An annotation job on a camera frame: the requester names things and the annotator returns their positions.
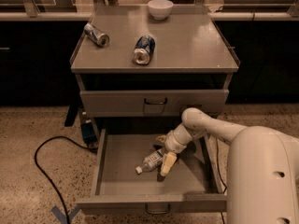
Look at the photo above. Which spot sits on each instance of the open middle drawer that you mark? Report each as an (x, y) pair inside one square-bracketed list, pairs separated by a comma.
[(192, 185)]

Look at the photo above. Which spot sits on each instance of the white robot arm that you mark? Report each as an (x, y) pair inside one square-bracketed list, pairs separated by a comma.
[(262, 167)]

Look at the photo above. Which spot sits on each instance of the white ceramic bowl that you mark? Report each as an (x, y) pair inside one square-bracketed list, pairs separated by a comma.
[(160, 9)]

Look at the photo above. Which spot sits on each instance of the blue tape floor mark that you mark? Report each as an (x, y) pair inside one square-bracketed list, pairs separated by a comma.
[(62, 218)]

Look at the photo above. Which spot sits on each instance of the closed top drawer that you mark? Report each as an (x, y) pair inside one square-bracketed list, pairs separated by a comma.
[(159, 103)]

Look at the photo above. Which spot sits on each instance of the grey metal drawer cabinet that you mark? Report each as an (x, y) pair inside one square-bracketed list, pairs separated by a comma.
[(189, 55)]

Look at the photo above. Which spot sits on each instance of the blue crushed soda can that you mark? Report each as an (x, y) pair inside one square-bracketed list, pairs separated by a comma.
[(144, 49)]

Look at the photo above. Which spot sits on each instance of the silver blue can left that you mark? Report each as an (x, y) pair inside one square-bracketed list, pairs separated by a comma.
[(98, 37)]

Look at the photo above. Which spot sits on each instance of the blue power box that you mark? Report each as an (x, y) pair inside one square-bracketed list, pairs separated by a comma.
[(88, 133)]

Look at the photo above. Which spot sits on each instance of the clear plastic water bottle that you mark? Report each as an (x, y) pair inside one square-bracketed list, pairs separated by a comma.
[(151, 162)]

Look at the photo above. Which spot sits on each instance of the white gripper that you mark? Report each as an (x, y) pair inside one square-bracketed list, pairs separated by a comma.
[(171, 144)]

